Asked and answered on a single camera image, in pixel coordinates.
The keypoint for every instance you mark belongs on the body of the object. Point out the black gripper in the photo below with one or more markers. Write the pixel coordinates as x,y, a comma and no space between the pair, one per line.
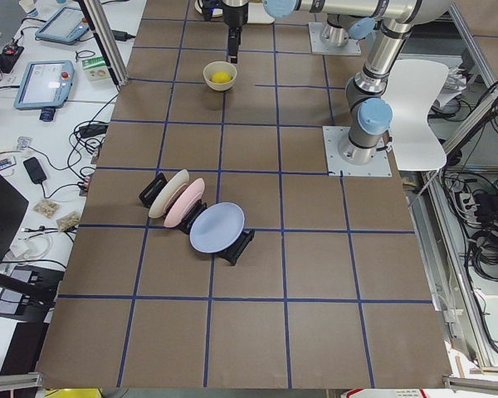
234,16

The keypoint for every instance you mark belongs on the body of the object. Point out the white bowl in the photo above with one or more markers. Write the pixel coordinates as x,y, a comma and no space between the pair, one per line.
217,66

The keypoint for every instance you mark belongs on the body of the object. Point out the yellow lemon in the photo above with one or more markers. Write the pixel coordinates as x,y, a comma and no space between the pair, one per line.
221,78

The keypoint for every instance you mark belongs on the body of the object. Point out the green white box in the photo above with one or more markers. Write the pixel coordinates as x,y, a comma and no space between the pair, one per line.
95,69

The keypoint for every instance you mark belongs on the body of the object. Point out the cream plate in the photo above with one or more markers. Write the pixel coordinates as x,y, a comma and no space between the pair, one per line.
169,194

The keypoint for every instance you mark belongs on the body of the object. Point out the pink plate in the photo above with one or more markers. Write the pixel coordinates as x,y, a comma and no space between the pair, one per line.
182,206

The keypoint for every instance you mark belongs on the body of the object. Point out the blue teach pendant far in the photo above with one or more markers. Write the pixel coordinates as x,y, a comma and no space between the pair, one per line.
67,26

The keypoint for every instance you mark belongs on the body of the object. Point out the blue teach pendant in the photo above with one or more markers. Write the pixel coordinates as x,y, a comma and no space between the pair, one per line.
45,84
67,26

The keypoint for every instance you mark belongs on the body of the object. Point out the white chair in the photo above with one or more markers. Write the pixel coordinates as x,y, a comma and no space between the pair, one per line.
412,88

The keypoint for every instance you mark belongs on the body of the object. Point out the blue teach pendant near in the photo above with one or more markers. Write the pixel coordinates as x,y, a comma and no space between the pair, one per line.
45,84

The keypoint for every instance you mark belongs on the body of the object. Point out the black dish rack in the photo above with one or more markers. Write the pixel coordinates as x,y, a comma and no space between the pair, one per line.
231,254

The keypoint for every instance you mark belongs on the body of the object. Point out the blue plate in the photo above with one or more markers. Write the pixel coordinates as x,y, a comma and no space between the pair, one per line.
217,227

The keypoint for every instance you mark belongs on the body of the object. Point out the black power adapter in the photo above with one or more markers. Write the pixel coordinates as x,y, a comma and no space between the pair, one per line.
34,170

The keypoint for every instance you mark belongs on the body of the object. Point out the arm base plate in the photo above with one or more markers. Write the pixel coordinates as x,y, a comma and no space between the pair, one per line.
378,166
332,41

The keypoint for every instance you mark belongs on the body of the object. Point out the aluminium frame post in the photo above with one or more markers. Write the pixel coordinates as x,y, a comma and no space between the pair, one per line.
98,23

